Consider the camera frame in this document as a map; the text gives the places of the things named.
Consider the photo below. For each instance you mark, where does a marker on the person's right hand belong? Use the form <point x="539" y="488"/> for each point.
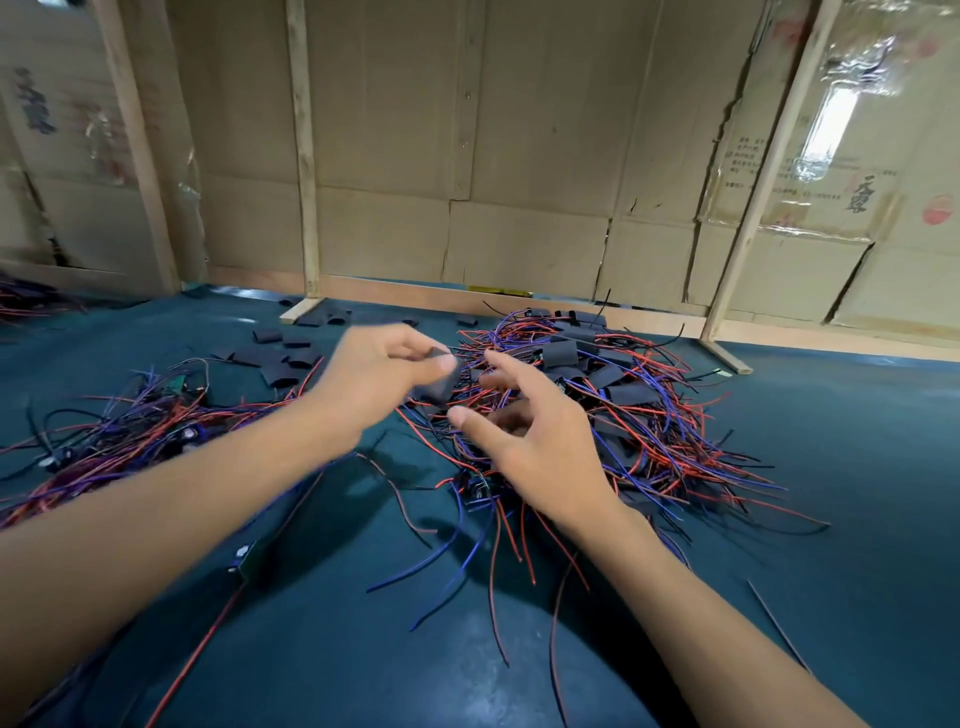
<point x="548" y="450"/>

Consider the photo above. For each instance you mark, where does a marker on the person's left hand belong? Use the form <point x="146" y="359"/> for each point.
<point x="375" y="383"/>

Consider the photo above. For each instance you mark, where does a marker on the black sleeve piece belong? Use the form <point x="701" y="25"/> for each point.
<point x="438" y="378"/>

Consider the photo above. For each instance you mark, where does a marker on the pile of black sleeve pieces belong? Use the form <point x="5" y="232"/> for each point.
<point x="278" y="375"/>

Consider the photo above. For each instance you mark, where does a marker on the pile of sleeved wired boards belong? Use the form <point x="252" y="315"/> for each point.
<point x="645" y="405"/>

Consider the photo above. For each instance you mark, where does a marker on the pile of unsleeved wired boards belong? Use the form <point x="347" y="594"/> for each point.
<point x="105" y="435"/>

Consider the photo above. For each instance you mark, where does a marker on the person's left forearm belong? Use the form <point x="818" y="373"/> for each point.
<point x="135" y="540"/>

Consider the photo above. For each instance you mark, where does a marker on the person's right forearm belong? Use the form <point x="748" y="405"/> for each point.
<point x="705" y="645"/>

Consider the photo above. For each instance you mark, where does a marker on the yellow strip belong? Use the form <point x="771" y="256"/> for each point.
<point x="500" y="290"/>

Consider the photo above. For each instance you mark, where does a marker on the wooden ledge board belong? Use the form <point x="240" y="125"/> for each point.
<point x="840" y="338"/>

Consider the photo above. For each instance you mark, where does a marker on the clear plastic sheet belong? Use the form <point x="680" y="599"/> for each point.
<point x="833" y="128"/>

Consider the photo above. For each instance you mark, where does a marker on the thin wooden post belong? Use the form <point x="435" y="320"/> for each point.
<point x="303" y="150"/>

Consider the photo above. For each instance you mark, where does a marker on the wide wooden post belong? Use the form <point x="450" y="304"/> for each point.
<point x="135" y="150"/>

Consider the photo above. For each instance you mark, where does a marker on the pale slanted wooden post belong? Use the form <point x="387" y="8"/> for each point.
<point x="765" y="173"/>

